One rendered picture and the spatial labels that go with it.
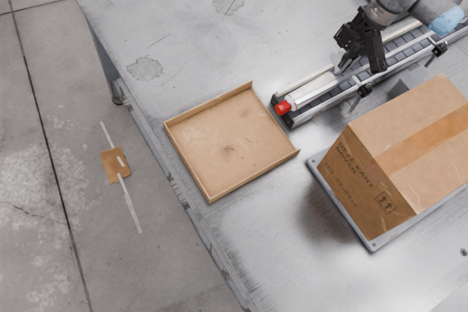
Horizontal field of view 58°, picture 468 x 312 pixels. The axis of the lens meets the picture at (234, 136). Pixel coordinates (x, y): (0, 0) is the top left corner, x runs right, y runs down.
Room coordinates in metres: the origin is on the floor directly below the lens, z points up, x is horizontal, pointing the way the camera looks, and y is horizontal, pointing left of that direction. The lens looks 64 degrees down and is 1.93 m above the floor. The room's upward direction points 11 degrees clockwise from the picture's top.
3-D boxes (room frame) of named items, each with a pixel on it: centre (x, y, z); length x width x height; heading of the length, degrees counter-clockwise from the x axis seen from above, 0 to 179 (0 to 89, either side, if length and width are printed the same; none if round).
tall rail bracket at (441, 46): (0.91, -0.54, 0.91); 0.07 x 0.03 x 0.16; 42
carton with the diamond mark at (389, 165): (0.49, -0.43, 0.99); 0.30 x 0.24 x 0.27; 131
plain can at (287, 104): (0.68, -0.18, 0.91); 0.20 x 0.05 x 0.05; 135
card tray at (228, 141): (0.52, 0.00, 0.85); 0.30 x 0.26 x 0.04; 132
